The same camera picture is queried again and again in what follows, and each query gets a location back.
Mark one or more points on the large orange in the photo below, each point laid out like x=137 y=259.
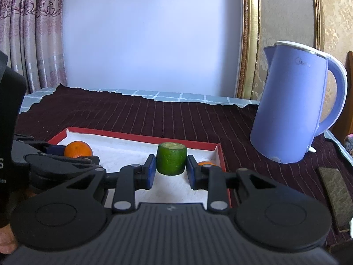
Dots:
x=78 y=149

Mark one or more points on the brown wooden chair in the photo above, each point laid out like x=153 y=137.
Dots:
x=346 y=116

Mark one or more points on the pink patterned curtain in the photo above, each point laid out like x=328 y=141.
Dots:
x=27 y=33

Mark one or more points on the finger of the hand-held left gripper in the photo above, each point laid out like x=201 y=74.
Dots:
x=82 y=161
x=55 y=149

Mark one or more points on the red cardboard tray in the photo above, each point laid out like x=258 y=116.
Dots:
x=115 y=154

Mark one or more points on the patterned fabric item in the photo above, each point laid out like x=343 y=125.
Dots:
x=349 y=142

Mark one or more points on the person's left hand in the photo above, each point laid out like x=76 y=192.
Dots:
x=5 y=240

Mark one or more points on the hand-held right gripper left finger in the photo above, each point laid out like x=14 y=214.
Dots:
x=150 y=171

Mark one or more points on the blue electric kettle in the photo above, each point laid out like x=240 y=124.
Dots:
x=286 y=110

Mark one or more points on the gold framed wall panel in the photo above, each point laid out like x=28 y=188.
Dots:
x=286 y=11

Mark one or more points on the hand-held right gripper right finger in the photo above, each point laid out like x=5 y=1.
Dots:
x=192 y=175

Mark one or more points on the green sugarcane piece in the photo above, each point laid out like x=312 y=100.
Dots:
x=171 y=160

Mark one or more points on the dark striped cloth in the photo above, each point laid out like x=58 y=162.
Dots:
x=165 y=121

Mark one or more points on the brown rectangular case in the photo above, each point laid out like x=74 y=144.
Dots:
x=333 y=196

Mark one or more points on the small orange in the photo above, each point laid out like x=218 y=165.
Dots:
x=206 y=163

